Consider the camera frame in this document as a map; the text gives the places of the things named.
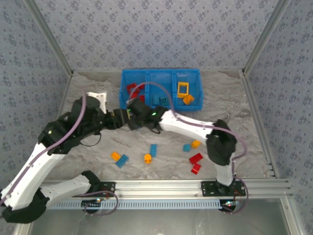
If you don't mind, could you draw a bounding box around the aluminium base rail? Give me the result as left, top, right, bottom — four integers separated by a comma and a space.
26, 178, 293, 198

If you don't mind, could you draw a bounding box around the small black electronics board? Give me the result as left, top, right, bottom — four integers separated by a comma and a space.
81, 198, 102, 209
221, 199, 238, 212

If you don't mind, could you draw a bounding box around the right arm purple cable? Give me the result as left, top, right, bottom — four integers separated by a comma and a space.
129, 82, 249, 215

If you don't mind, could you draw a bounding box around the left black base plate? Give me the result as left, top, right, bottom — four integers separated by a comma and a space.
96, 181, 116, 198

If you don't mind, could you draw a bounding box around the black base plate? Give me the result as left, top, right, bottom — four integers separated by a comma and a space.
201, 180, 246, 198
96, 181, 116, 198

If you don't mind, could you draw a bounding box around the aluminium frame post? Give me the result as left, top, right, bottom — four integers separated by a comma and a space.
24, 0, 74, 74
241, 0, 293, 74

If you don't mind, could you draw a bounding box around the white slotted cable duct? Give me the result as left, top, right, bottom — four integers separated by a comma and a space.
46, 199, 223, 210

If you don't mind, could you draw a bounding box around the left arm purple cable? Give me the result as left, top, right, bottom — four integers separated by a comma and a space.
0, 92, 120, 216

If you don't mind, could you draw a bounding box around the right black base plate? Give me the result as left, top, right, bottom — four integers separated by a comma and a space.
201, 180, 246, 198

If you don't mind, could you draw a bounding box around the long red lego brick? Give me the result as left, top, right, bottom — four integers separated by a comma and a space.
189, 153, 204, 164

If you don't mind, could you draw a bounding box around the yellow lego window frame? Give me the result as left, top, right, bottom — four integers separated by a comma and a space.
177, 82, 190, 98

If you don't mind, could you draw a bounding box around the blue three-compartment plastic bin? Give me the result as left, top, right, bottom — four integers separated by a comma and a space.
119, 68, 204, 112

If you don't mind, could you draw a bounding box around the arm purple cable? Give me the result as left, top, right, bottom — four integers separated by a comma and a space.
0, 92, 120, 216
129, 82, 249, 215

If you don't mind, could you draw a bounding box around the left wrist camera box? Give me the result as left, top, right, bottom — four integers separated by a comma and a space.
87, 92, 108, 115

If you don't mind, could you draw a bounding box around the flat blue lego plate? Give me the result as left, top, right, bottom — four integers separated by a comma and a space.
115, 154, 130, 168

